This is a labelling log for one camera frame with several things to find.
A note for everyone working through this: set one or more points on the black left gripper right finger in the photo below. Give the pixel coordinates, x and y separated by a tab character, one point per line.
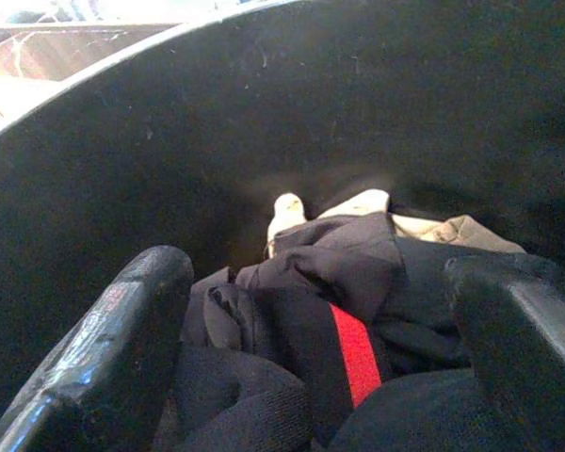
527	339

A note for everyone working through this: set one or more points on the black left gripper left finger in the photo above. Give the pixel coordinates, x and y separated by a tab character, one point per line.
108	339

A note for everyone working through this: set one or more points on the beige cloth garment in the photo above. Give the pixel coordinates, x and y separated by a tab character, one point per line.
456	230

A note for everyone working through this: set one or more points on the black plastic bucket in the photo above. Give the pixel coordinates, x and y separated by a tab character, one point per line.
136	165

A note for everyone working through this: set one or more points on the black garment with red stripe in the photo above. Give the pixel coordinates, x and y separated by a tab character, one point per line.
343	259

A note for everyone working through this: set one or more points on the white cloth garment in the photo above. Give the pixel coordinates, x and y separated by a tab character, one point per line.
287	212

